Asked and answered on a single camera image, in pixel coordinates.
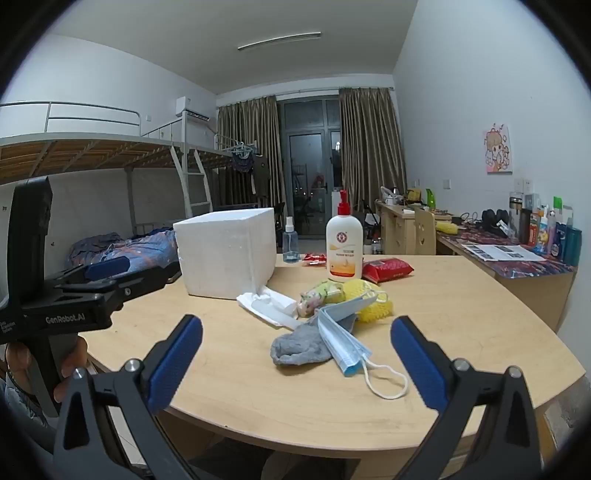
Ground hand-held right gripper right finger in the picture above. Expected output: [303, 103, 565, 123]
[390, 316, 543, 480]

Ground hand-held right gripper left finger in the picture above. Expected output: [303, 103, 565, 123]
[52, 314, 204, 480]

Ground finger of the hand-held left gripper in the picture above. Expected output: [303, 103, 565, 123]
[55, 267, 182, 308]
[44, 256, 132, 288]

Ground yellow foam fruit net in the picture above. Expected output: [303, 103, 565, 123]
[342, 279, 394, 324]

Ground blue face mask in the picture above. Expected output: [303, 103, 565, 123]
[318, 290, 409, 400]

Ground white foam box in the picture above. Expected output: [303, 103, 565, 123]
[173, 208, 277, 301]

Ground white paper tissue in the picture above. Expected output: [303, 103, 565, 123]
[236, 292, 301, 329]

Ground green floral tissue pack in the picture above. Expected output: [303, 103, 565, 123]
[298, 281, 346, 318]

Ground grey sock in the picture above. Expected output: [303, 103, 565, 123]
[270, 318, 356, 367]

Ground person's left hand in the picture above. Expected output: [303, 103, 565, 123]
[4, 336, 89, 398]

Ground blue patterned quilt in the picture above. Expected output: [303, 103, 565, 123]
[69, 228, 181, 280]

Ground red wet wipes pack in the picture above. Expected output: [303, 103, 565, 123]
[361, 257, 415, 283]

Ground person's grey jacket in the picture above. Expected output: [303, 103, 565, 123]
[0, 378, 61, 455]

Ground light wooden chair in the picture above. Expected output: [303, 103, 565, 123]
[413, 205, 437, 256]

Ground desk with patterned cover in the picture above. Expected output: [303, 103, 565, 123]
[436, 222, 578, 330]

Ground white lotion pump bottle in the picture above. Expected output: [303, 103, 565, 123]
[325, 189, 364, 282]

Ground light wooden desk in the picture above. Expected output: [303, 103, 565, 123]
[375, 198, 453, 256]

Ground printed paper sheet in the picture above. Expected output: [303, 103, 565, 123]
[462, 244, 546, 262]

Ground clear blue spray bottle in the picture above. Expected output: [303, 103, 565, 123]
[283, 216, 302, 264]

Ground hanging dark clothes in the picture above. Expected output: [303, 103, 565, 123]
[231, 150, 271, 197]

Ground dark steel thermos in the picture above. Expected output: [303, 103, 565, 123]
[516, 196, 533, 243]

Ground white air conditioner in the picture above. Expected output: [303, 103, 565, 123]
[175, 96, 212, 120]

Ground row of toiletry bottles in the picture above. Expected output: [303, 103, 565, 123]
[529, 196, 583, 266]

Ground brown curtain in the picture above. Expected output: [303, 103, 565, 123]
[339, 87, 407, 217]
[217, 96, 283, 232]

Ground glass balcony door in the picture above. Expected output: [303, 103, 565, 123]
[278, 95, 342, 238]

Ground ceiling tube light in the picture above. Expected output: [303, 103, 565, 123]
[238, 31, 321, 51]

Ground cartoon wall poster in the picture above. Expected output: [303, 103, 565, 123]
[483, 124, 513, 175]

